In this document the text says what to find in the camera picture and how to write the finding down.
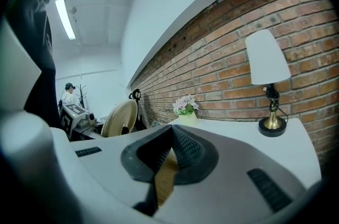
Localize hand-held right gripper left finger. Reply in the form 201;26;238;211
66;124;175;218

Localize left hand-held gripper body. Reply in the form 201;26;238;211
59;103;97;140

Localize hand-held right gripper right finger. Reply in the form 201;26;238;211
155;124;310;224

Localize round wooden ring tray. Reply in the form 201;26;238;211
100;100;139;138

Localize black coat rack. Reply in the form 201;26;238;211
76;84;90;109

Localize person in blue mask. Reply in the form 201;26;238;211
4;0;62;130

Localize pink flowers in pale vase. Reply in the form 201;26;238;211
172;94;200;127

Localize long ceiling light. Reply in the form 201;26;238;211
54;0;77;41

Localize white shade brass table lamp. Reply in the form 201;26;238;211
244;29;292;138

